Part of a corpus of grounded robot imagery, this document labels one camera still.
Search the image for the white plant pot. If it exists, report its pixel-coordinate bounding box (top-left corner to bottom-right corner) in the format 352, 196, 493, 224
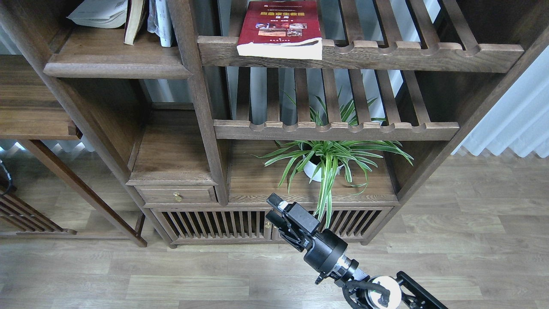
302, 155, 344, 182

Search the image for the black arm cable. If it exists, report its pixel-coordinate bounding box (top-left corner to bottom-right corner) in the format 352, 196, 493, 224
0, 160, 13, 196

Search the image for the green spider plant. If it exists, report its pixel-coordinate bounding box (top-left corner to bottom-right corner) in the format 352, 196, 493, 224
254, 88, 414, 235

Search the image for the red cover book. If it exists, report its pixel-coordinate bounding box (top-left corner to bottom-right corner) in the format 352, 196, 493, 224
237, 1, 323, 60

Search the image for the brass drawer knob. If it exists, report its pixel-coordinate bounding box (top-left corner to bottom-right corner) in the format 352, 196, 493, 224
173, 192, 183, 202

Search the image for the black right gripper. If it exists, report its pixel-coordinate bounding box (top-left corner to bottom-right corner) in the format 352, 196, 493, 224
266, 193, 349, 273

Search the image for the white curtain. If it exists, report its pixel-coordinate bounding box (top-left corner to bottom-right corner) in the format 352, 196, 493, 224
452, 48, 549, 158

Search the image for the dark wooden bookshelf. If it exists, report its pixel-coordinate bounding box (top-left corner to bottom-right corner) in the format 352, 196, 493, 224
1, 0, 548, 246

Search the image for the yellow green book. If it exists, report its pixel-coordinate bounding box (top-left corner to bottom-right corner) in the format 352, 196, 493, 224
67, 0, 128, 29

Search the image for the tan upright book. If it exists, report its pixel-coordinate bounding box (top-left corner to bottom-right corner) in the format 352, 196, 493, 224
124, 0, 148, 45

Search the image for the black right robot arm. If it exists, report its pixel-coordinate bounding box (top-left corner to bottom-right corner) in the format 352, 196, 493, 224
266, 194, 445, 309

